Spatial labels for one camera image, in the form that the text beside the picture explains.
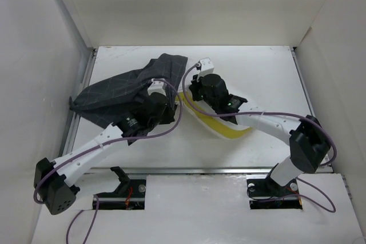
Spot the white pillow with yellow edge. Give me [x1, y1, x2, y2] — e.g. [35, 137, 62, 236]
[178, 84, 253, 139]

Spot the dark grey checked pillowcase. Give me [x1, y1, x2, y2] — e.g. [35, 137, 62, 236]
[69, 53, 188, 137]

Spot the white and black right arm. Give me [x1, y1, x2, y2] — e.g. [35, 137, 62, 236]
[182, 74, 334, 197]

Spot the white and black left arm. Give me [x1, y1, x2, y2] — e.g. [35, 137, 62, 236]
[33, 92, 182, 215]

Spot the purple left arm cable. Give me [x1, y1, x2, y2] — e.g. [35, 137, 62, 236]
[33, 77, 184, 244]

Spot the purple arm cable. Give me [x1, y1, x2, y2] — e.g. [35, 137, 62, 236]
[33, 77, 184, 244]
[181, 62, 337, 213]

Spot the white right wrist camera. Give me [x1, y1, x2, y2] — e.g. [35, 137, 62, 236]
[197, 58, 214, 78]

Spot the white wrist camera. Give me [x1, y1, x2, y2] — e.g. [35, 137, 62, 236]
[147, 79, 166, 96]
[197, 58, 214, 78]

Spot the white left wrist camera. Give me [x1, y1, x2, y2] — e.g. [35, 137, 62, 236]
[147, 79, 166, 96]

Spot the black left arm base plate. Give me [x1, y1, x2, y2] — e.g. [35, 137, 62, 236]
[97, 166, 146, 210]

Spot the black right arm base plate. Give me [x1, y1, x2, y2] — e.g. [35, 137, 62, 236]
[247, 178, 303, 210]

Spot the aluminium front table rail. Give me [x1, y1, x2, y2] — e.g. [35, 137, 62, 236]
[82, 165, 334, 175]

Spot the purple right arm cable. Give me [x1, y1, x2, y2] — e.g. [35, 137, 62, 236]
[181, 62, 337, 213]

